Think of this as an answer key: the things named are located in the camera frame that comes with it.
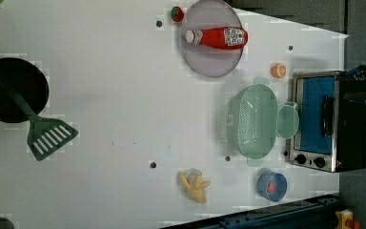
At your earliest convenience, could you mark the mint green plastic strainer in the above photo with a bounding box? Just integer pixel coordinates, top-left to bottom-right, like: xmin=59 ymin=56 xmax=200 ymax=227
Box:
xmin=222 ymin=77 xmax=278 ymax=167

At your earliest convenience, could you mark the peeled toy banana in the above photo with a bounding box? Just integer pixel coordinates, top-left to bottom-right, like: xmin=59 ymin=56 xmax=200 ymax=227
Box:
xmin=178 ymin=169 xmax=211 ymax=204

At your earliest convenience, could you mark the grey round plate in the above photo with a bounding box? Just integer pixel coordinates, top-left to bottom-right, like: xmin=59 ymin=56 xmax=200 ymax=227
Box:
xmin=179 ymin=0 xmax=243 ymax=77

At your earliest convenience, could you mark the red ketchup bottle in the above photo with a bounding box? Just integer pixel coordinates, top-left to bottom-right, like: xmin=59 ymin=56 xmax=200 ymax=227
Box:
xmin=184 ymin=27 xmax=249 ymax=51

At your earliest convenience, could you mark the red toy strawberry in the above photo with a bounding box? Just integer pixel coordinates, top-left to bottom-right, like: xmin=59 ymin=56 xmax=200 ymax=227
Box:
xmin=171 ymin=7 xmax=185 ymax=23

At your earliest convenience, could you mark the orange slice toy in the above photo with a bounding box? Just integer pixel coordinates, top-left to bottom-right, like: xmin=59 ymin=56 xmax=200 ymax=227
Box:
xmin=271 ymin=63 xmax=287 ymax=78

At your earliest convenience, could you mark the mint green cup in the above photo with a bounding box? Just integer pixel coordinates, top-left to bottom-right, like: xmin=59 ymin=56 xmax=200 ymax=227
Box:
xmin=276 ymin=102 xmax=299 ymax=139

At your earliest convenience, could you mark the red strawberry in bowl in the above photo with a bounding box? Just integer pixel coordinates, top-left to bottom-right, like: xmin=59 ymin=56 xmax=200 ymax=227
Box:
xmin=267 ymin=181 xmax=275 ymax=193

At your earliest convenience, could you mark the blue bowl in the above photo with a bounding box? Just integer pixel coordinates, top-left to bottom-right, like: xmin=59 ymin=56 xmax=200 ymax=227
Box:
xmin=256 ymin=172 xmax=288 ymax=202

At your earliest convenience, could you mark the green slotted spatula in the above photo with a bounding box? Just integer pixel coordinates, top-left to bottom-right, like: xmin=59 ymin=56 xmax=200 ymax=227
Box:
xmin=0 ymin=74 xmax=79 ymax=161

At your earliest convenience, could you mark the black toaster oven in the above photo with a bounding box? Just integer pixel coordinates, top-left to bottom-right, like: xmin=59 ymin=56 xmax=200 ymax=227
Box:
xmin=289 ymin=71 xmax=366 ymax=173

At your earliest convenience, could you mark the black pot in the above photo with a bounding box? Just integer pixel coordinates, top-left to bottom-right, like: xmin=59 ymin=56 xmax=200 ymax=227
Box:
xmin=0 ymin=57 xmax=50 ymax=123

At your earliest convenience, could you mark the yellow orange floor object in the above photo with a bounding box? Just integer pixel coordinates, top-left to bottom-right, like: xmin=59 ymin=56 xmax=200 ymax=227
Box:
xmin=335 ymin=210 xmax=361 ymax=229

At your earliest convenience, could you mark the blue table frame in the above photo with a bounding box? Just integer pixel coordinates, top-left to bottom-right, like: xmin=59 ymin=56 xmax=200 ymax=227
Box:
xmin=163 ymin=195 xmax=344 ymax=229

